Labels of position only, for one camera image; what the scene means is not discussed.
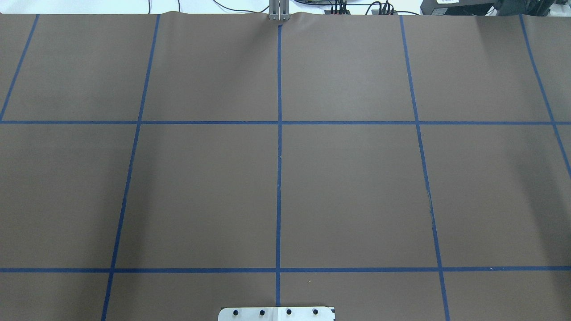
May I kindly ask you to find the white metal mounting plate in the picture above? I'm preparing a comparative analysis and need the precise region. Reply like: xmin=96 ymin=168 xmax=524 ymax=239
xmin=218 ymin=306 xmax=336 ymax=321

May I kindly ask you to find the black power strip right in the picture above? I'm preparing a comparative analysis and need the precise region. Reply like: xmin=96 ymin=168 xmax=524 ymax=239
xmin=365 ymin=0 xmax=398 ymax=16

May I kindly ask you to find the brown table mat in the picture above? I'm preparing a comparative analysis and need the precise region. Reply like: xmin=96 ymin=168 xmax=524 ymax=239
xmin=1 ymin=12 xmax=570 ymax=321

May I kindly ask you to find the black cable on table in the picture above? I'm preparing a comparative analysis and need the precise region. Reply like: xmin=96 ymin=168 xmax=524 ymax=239
xmin=213 ymin=0 xmax=270 ymax=13

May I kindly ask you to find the grey aluminium camera post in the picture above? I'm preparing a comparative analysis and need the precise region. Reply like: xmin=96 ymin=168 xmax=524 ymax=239
xmin=268 ymin=0 xmax=291 ymax=22

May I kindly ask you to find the black equipment box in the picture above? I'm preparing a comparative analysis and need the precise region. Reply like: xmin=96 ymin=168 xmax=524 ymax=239
xmin=420 ymin=0 xmax=570 ymax=17

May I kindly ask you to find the black power strip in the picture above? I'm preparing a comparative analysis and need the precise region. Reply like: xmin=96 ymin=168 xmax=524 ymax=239
xmin=365 ymin=0 xmax=398 ymax=16
xmin=324 ymin=0 xmax=350 ymax=16

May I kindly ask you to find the black power strip left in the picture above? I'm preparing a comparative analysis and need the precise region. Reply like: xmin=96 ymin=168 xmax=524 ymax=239
xmin=324 ymin=0 xmax=350 ymax=16

